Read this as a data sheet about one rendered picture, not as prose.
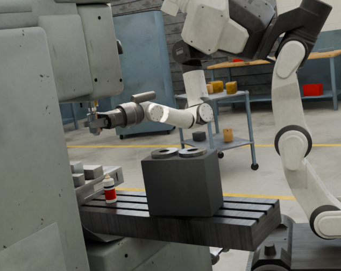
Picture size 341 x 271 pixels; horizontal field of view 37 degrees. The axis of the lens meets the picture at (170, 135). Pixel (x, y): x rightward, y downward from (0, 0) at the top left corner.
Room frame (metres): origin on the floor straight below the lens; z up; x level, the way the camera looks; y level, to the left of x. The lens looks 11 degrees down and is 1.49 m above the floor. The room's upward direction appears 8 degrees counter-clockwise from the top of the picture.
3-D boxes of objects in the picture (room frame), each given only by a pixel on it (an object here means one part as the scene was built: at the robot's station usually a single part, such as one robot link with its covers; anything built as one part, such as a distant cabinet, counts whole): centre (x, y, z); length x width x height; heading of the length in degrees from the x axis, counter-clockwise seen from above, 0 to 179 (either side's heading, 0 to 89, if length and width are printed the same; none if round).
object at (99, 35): (1.81, 0.27, 1.47); 0.21 x 0.19 x 0.32; 56
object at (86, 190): (1.92, 0.37, 0.98); 0.35 x 0.15 x 0.11; 148
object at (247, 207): (1.82, 0.26, 0.89); 1.24 x 0.23 x 0.08; 56
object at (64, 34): (1.65, 0.37, 1.47); 0.24 x 0.19 x 0.26; 56
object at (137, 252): (1.82, 0.26, 0.79); 0.50 x 0.35 x 0.12; 146
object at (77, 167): (1.90, 0.39, 1.04); 0.06 x 0.05 x 0.06; 58
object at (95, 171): (1.95, 0.36, 1.02); 0.15 x 0.06 x 0.04; 58
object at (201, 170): (1.59, -0.02, 1.03); 0.22 x 0.12 x 0.20; 63
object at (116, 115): (1.87, 0.19, 1.22); 0.13 x 0.12 x 0.10; 34
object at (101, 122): (1.79, 0.24, 1.22); 0.06 x 0.02 x 0.03; 125
